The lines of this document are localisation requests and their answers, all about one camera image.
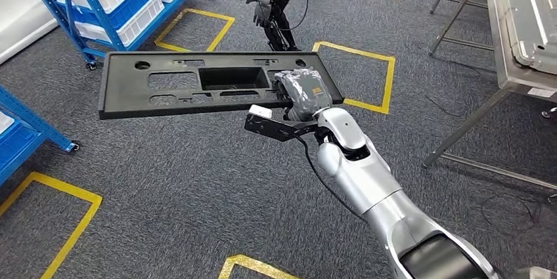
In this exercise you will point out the standing robot's grey hand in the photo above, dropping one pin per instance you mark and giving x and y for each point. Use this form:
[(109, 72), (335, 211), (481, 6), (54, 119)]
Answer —
[(261, 7)]

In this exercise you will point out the black plastic panel part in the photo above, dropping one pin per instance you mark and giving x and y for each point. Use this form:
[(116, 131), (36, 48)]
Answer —
[(126, 90)]

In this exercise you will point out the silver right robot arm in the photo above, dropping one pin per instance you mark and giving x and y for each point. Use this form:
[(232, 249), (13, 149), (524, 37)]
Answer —
[(365, 181)]

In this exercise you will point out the blue metal shelf rack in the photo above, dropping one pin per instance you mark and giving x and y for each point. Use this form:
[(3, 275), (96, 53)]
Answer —
[(52, 9), (39, 125)]

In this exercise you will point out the yellow floor tape square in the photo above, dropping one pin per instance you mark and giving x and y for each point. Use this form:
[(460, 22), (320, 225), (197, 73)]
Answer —
[(243, 261), (209, 14), (65, 185)]

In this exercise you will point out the blue plastic bin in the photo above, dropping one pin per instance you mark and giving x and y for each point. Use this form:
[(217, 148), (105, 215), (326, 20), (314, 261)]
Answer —
[(17, 146), (130, 7)]

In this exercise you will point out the steel table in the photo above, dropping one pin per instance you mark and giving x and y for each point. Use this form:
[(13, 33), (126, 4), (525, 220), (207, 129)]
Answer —
[(494, 16)]

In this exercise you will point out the stamped silver metal sheet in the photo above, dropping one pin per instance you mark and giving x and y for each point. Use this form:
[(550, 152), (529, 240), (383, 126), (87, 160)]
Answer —
[(531, 16)]

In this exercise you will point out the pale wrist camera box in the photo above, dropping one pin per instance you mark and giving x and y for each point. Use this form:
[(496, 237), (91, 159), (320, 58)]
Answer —
[(260, 111)]

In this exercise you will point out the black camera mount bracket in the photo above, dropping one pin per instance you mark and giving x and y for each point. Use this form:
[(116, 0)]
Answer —
[(270, 129)]

